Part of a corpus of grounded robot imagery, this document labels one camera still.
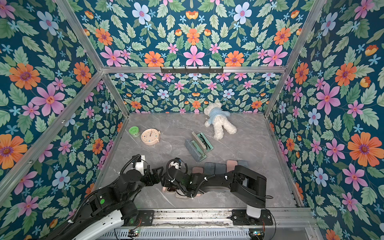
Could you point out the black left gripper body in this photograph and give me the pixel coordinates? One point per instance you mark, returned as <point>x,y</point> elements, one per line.
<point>147,180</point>

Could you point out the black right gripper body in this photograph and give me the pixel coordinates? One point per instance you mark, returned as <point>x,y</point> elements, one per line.
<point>173,180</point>

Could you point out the grey case with olive glasses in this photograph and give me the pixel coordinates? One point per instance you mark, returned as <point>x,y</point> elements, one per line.
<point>195,151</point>

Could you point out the pink case with purple glasses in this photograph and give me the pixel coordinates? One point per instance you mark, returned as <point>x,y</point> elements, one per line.
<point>230,165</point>

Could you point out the grey case with red glasses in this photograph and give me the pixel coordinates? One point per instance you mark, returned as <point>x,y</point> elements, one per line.
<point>243,163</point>

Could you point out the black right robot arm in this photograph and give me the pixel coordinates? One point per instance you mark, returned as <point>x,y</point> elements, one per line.
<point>245,184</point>

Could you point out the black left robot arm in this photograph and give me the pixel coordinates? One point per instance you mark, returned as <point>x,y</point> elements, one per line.
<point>117,197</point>

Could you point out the cream round alarm clock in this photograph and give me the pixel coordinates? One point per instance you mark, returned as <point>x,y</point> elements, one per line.
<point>150,137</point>

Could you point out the green lidded round container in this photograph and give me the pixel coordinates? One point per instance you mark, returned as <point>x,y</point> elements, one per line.
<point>134,131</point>

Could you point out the white teddy bear blue shirt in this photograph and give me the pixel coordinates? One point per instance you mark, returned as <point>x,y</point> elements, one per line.
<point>219,120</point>

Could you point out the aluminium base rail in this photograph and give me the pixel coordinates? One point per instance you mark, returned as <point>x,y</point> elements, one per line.
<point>227,217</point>

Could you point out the black hook rail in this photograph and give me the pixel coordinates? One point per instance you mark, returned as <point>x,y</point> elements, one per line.
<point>191,70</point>

